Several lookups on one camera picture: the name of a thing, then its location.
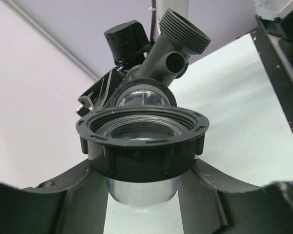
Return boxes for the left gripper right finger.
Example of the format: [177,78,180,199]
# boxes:
[178,159,293,234]

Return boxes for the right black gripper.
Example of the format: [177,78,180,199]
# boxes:
[76,67,124,115]

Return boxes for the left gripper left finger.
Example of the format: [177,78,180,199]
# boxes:
[0,161,108,234]

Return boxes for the grey tee pipe fitting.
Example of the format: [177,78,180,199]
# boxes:
[133,8,211,87]

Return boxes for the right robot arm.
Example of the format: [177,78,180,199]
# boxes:
[76,9,210,117]

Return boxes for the left aluminium frame post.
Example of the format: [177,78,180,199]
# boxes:
[1,0,99,81]

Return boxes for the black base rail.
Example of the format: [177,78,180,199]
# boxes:
[250,18,293,133]

